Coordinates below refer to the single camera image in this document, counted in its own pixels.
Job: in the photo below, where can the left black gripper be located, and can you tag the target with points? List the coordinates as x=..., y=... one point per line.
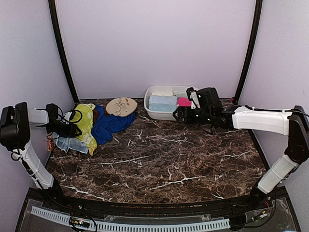
x=71, y=132

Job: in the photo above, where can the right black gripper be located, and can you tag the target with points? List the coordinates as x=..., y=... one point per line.
x=188, y=119

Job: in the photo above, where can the pink towel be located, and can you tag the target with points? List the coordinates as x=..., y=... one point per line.
x=184, y=102

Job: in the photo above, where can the yellow green patterned towel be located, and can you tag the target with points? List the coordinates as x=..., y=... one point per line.
x=84, y=120

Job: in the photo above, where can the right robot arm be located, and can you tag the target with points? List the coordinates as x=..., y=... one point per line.
x=291, y=123

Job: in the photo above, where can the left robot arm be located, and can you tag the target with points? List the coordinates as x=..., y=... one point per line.
x=15, y=136

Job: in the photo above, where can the orange peach towel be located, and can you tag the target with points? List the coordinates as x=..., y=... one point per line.
x=51, y=144

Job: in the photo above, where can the light blue crumpled towel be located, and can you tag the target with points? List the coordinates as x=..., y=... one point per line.
x=66, y=144

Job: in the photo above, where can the green rolled towel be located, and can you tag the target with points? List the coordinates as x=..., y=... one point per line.
x=179, y=94

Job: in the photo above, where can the white rolled towel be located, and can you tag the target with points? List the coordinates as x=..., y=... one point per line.
x=162, y=93

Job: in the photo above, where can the brown towel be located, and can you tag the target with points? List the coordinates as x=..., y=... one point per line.
x=95, y=115

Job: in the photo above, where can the light blue rolled towel front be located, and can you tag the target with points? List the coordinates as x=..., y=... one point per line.
x=162, y=107

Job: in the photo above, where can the light blue rolled towel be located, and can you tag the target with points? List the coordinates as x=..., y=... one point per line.
x=163, y=99
x=162, y=107

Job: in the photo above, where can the white plastic tub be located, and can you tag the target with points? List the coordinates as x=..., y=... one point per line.
x=161, y=115

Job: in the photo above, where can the light blue rolled towel back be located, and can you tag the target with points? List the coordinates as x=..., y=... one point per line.
x=163, y=99

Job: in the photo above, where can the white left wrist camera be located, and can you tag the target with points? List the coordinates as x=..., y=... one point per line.
x=69, y=115

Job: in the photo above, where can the black front rail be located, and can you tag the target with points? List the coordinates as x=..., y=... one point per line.
x=229, y=207

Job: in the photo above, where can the white slotted cable duct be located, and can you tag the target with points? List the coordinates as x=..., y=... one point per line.
x=82, y=224

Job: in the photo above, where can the black right frame post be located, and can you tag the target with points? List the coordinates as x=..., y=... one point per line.
x=250, y=49

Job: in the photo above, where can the black frame post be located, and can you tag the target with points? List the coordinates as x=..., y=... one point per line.
x=250, y=49
x=61, y=49

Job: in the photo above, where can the black left frame post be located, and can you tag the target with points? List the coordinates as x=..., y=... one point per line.
x=61, y=49

